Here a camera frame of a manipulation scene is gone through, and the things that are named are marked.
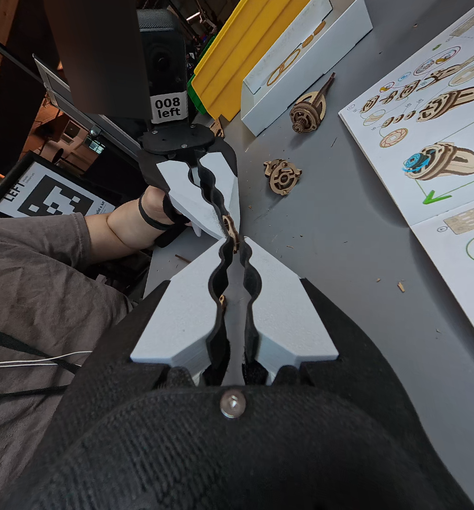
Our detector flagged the large wooden ring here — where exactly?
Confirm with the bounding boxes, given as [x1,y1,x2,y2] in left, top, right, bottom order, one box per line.
[266,59,292,87]
[281,48,302,73]

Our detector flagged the yellow plastic bin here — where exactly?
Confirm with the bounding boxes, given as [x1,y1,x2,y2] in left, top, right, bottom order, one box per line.
[191,0,270,100]
[205,0,316,122]

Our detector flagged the person's left forearm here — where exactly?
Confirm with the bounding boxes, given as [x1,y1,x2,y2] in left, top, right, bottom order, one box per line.
[83,199,158,262]

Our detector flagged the person's left hand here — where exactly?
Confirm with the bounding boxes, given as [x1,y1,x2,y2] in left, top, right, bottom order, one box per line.
[138,186,191,240]

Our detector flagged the black framed marker sign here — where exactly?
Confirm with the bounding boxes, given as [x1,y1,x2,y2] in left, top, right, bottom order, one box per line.
[0,151,122,219]

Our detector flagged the wooden gear part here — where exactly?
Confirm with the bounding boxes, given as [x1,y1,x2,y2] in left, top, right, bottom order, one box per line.
[263,159,303,197]

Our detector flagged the white cord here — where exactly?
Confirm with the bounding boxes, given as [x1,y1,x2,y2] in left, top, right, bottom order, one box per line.
[0,350,92,368]

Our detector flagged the white cardboard tray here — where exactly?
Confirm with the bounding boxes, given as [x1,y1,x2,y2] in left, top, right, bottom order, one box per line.
[240,0,374,138]

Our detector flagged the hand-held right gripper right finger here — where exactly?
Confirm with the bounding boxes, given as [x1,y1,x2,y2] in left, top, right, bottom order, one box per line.
[240,236,340,386]

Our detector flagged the round wooden model part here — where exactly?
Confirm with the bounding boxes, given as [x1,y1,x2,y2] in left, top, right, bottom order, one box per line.
[221,214,242,256]

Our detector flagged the instruction booklet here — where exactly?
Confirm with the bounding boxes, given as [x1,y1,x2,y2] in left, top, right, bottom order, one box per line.
[338,0,474,358]

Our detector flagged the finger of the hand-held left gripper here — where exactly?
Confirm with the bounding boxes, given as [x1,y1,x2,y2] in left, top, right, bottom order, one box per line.
[200,152,242,240]
[156,159,227,238]

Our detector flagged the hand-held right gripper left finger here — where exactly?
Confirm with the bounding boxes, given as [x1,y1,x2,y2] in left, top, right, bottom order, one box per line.
[129,238,232,386]

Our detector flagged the person's grey shirt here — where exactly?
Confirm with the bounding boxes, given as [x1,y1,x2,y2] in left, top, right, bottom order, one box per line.
[0,213,143,503]

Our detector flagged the green plastic bin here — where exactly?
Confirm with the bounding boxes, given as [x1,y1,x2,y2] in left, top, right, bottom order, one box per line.
[186,34,218,117]

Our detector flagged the black lanyard strap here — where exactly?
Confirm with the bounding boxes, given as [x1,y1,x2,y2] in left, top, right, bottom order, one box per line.
[0,329,81,403]

